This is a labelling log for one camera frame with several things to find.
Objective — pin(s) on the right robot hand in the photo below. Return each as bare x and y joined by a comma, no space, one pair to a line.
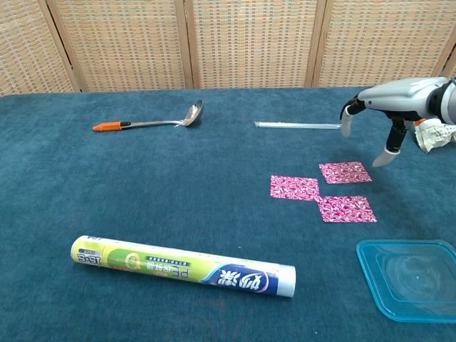
399,98

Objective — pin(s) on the pink patterned square cloth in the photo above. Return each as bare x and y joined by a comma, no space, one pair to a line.
345,172

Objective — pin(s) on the white rectangular card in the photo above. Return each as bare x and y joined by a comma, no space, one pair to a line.
294,187

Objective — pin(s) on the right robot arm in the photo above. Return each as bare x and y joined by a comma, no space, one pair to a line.
451,101

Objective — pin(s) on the woven bamboo screen panel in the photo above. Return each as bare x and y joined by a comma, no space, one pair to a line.
381,42
450,64
25,46
124,42
253,42

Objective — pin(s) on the straw in clear wrapper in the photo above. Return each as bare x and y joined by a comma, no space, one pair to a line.
295,125

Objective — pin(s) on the blue plastic container lid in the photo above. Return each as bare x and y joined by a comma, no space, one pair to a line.
409,281

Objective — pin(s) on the teal carpet table cover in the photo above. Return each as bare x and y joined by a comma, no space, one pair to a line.
213,199

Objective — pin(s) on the green blue cling film roll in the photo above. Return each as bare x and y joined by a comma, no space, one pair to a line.
178,269

